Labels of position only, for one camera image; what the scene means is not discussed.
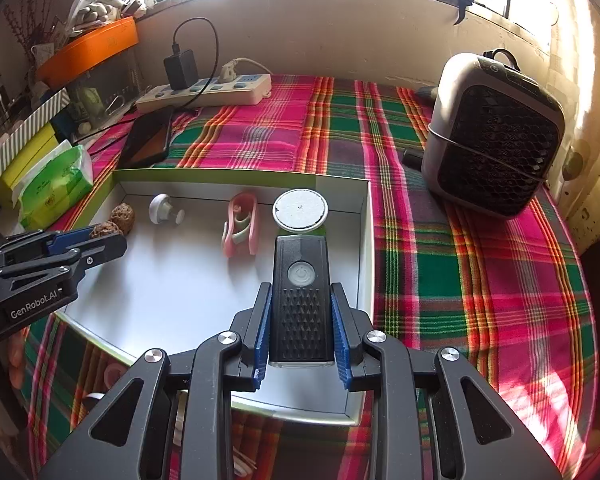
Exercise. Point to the white power strip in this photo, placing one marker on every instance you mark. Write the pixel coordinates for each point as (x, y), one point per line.
(205, 94)

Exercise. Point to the brown walnut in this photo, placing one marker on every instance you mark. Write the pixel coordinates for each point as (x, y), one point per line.
(124, 215)
(107, 230)

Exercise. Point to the white round disc green base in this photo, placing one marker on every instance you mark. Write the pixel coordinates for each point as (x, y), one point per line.
(300, 210)

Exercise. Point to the clear plastic organizer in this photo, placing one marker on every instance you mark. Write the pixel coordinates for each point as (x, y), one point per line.
(100, 95)

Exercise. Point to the orange box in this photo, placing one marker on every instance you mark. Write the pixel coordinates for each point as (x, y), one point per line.
(90, 50)

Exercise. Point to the heart print curtain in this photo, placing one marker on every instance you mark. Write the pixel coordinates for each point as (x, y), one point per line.
(585, 110)

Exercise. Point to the grey desktop heater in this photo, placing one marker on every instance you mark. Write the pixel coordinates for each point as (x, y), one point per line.
(490, 140)

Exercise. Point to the green tissue pack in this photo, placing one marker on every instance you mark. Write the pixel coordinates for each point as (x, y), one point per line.
(55, 185)

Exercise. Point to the yellow box striped lid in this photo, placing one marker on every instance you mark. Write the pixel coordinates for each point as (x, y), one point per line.
(35, 120)

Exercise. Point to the textured bike light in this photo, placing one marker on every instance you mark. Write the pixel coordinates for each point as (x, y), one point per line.
(302, 310)

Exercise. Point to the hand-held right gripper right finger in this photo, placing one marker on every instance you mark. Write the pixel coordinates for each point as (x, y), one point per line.
(341, 345)

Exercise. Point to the person's left hand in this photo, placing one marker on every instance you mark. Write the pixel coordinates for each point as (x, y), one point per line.
(17, 360)

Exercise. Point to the white plug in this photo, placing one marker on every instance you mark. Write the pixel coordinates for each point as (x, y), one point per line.
(230, 70)

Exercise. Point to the white knob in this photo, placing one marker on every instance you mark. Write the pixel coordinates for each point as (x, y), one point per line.
(161, 208)

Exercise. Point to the black phone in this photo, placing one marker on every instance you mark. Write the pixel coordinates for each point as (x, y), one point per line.
(147, 137)

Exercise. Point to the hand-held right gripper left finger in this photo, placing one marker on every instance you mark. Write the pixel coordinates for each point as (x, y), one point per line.
(261, 340)

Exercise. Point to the green white cardboard box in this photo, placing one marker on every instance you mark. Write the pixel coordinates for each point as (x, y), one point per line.
(180, 285)

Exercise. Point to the dried flower branches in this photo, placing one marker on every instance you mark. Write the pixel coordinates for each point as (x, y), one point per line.
(30, 25)

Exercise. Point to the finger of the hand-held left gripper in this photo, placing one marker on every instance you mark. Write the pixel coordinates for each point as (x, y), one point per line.
(70, 240)
(105, 252)

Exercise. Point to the white plastic bags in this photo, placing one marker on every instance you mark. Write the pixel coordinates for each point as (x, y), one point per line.
(100, 2)

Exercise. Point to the black charger adapter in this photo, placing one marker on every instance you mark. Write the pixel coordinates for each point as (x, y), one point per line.
(180, 72)

